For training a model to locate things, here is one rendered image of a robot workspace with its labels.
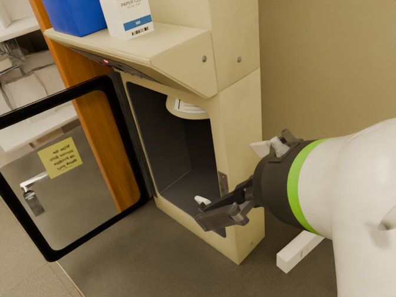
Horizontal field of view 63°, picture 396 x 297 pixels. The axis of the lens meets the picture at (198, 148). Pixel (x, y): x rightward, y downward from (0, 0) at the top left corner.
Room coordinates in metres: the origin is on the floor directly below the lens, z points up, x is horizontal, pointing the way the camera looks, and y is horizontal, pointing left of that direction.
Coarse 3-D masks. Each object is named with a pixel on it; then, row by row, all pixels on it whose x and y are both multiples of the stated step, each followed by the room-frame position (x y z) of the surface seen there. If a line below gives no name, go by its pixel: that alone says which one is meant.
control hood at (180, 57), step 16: (48, 32) 0.62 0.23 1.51; (96, 32) 0.55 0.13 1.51; (160, 32) 0.49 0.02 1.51; (176, 32) 0.47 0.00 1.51; (192, 32) 0.46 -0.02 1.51; (208, 32) 0.46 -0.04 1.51; (80, 48) 0.56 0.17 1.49; (96, 48) 0.49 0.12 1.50; (112, 48) 0.46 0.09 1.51; (128, 48) 0.44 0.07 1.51; (144, 48) 0.43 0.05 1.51; (160, 48) 0.42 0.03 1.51; (176, 48) 0.42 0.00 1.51; (192, 48) 0.43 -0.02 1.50; (208, 48) 0.45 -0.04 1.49; (128, 64) 0.47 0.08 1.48; (144, 64) 0.40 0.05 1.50; (160, 64) 0.40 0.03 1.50; (176, 64) 0.41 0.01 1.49; (192, 64) 0.43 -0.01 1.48; (208, 64) 0.45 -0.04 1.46; (160, 80) 0.48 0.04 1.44; (176, 80) 0.41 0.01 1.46; (192, 80) 0.43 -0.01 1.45; (208, 80) 0.45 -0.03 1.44; (208, 96) 0.44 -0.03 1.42
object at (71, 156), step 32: (96, 96) 0.66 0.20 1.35; (32, 128) 0.58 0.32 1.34; (64, 128) 0.61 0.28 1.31; (96, 128) 0.65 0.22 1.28; (0, 160) 0.54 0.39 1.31; (32, 160) 0.57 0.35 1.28; (64, 160) 0.60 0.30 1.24; (96, 160) 0.63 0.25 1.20; (128, 160) 0.67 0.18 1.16; (32, 192) 0.55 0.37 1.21; (64, 192) 0.58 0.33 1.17; (96, 192) 0.62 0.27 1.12; (128, 192) 0.66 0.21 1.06; (64, 224) 0.56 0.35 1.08; (96, 224) 0.60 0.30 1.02
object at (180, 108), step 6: (168, 96) 0.63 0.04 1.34; (168, 102) 0.62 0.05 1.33; (174, 102) 0.59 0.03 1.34; (180, 102) 0.58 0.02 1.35; (186, 102) 0.57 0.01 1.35; (168, 108) 0.61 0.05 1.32; (174, 108) 0.58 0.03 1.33; (180, 108) 0.57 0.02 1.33; (186, 108) 0.56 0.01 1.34; (192, 108) 0.56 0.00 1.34; (198, 108) 0.55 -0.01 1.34; (174, 114) 0.58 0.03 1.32; (180, 114) 0.57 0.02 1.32; (186, 114) 0.56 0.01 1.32; (192, 114) 0.55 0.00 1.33; (198, 114) 0.55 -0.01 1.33; (204, 114) 0.55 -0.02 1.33
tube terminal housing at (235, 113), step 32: (160, 0) 0.54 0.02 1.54; (192, 0) 0.48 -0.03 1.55; (224, 0) 0.48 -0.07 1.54; (256, 0) 0.53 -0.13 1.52; (224, 32) 0.48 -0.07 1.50; (256, 32) 0.53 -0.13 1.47; (224, 64) 0.47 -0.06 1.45; (256, 64) 0.52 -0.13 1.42; (192, 96) 0.51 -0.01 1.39; (224, 96) 0.47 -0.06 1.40; (256, 96) 0.52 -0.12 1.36; (224, 128) 0.46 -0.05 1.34; (256, 128) 0.52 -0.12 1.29; (224, 160) 0.47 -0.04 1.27; (256, 160) 0.52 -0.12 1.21; (192, 224) 0.58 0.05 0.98; (256, 224) 0.51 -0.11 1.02
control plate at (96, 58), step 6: (72, 48) 0.61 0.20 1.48; (84, 54) 0.62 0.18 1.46; (90, 54) 0.57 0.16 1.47; (96, 60) 0.63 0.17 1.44; (102, 60) 0.58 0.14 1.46; (108, 60) 0.53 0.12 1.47; (126, 66) 0.49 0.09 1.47; (138, 72) 0.50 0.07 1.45; (144, 78) 0.55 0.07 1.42; (150, 78) 0.51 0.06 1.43
